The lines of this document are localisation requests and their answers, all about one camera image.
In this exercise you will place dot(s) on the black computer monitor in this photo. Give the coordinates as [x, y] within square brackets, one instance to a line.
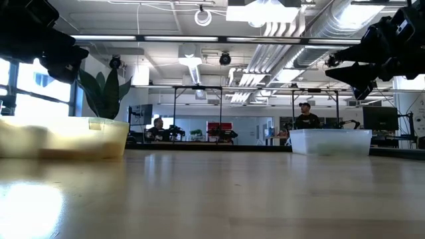
[380, 118]
[141, 114]

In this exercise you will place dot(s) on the black ceiling spotlight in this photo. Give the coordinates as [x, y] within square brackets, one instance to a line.
[330, 62]

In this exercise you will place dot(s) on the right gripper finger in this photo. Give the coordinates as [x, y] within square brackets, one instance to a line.
[358, 78]
[362, 54]

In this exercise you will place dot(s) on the black ceiling camera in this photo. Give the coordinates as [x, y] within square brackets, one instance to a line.
[115, 62]
[225, 59]

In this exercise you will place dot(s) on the silver ceiling duct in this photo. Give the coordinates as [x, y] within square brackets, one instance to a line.
[332, 23]

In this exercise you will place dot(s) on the yellow translucent plastic bin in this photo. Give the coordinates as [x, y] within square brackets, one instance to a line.
[66, 142]

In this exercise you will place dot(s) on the red background machine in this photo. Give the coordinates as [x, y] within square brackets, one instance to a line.
[219, 127]

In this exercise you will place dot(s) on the green snake plant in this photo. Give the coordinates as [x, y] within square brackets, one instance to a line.
[106, 96]

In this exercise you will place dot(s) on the black background rig frame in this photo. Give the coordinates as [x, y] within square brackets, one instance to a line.
[337, 109]
[175, 109]

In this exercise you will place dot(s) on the person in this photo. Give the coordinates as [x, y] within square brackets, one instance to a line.
[307, 119]
[157, 130]

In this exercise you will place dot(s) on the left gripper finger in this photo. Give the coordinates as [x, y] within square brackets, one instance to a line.
[71, 54]
[68, 73]

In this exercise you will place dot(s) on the clear plastic bin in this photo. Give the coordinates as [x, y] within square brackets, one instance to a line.
[332, 142]

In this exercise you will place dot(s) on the small green background plant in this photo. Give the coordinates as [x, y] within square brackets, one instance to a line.
[196, 133]

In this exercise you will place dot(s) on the white ceiling light panel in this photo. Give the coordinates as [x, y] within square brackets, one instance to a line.
[262, 11]

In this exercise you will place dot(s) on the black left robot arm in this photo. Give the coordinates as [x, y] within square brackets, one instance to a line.
[23, 13]

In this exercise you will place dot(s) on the black overhead light bar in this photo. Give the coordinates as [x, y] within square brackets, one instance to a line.
[222, 39]

